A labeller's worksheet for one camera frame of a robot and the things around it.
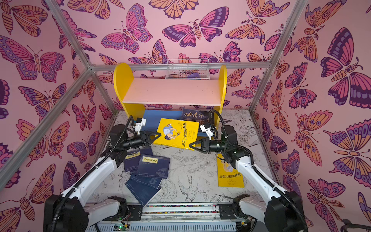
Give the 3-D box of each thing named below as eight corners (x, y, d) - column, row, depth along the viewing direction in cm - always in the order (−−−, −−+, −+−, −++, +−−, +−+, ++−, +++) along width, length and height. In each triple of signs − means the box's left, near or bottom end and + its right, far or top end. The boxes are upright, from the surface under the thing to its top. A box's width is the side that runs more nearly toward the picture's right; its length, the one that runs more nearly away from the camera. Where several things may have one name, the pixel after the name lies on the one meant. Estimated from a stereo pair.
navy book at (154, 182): (131, 180, 86) (129, 178, 83) (135, 172, 89) (133, 170, 86) (158, 189, 83) (157, 187, 80) (161, 180, 86) (160, 178, 83)
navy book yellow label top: (139, 178, 87) (136, 175, 83) (143, 159, 96) (141, 154, 91) (168, 178, 87) (166, 175, 83) (169, 158, 95) (168, 154, 91)
